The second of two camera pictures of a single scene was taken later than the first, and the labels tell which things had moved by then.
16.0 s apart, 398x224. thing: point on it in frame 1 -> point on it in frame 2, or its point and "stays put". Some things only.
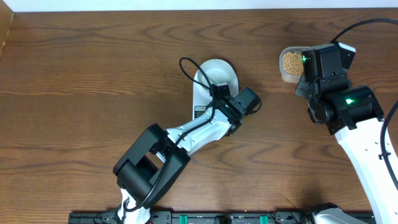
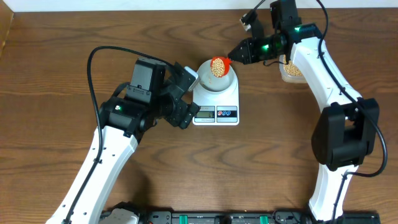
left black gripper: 239,122 -> 181,113
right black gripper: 301,89 -> 246,45
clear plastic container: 291,63 stays put
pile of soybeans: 293,63 stays put
